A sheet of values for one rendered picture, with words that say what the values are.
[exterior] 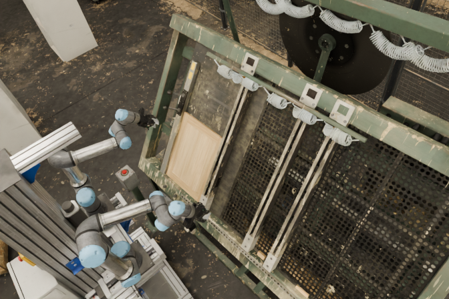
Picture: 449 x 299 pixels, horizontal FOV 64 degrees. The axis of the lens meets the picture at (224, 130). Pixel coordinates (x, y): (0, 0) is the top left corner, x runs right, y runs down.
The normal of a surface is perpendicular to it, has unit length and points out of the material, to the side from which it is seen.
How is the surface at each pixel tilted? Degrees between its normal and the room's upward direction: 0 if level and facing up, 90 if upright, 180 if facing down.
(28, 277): 0
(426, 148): 55
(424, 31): 90
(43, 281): 0
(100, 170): 0
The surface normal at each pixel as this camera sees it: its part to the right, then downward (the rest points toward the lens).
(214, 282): -0.11, -0.64
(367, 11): -0.70, 0.59
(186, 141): -0.64, 0.11
